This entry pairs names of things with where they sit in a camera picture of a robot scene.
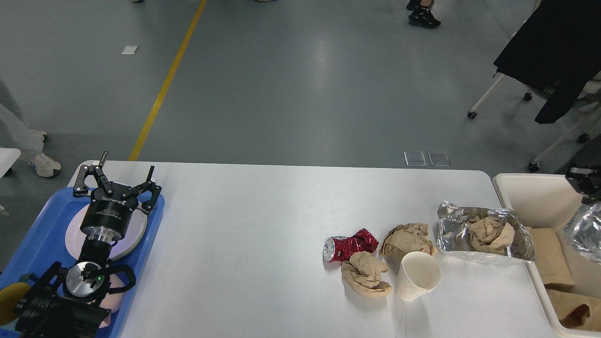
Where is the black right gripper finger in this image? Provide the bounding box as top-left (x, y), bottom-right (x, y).
top-left (565, 163), bottom-right (601, 205)

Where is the person in grey trousers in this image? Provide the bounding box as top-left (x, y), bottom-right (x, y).
top-left (0, 81), bottom-right (62, 178)

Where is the crumpled paper in foil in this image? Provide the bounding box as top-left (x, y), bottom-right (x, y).
top-left (466, 216), bottom-right (515, 255)

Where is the crushed red soda can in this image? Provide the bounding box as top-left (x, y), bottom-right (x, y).
top-left (322, 228), bottom-right (378, 262)

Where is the teal and yellow mug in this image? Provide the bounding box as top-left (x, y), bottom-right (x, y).
top-left (0, 274), bottom-right (32, 326)

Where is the pink plate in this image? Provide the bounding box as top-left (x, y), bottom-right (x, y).
top-left (64, 205), bottom-right (147, 261)

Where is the white paper cup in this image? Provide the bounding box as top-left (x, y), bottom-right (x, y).
top-left (395, 252), bottom-right (442, 301)

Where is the person with black sneakers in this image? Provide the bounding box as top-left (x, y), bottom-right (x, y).
top-left (406, 0), bottom-right (441, 29)

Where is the crumpled brown paper ball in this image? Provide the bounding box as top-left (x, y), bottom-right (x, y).
top-left (378, 223), bottom-right (438, 266)

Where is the white side table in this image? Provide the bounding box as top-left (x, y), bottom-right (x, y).
top-left (0, 147), bottom-right (21, 178)

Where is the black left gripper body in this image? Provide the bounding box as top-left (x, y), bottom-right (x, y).
top-left (80, 196), bottom-right (138, 246)

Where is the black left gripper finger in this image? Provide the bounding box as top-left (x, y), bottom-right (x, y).
top-left (120, 165), bottom-right (162, 215)
top-left (72, 151), bottom-right (114, 202)

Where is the beige plastic bin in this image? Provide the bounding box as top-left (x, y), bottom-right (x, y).
top-left (492, 173), bottom-right (601, 338)

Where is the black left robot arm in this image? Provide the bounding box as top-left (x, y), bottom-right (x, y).
top-left (1, 154), bottom-right (164, 338)

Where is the crumpled tan napkin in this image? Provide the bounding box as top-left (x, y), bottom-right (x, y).
top-left (341, 252), bottom-right (393, 298)

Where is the large brown paper bag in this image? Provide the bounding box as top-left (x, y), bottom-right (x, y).
top-left (547, 289), bottom-right (601, 332)

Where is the foil wrapper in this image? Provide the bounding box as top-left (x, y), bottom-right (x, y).
top-left (563, 201), bottom-right (601, 264)
top-left (436, 201), bottom-right (535, 265)

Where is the pink mug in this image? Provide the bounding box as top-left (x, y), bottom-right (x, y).
top-left (99, 275), bottom-right (125, 329)

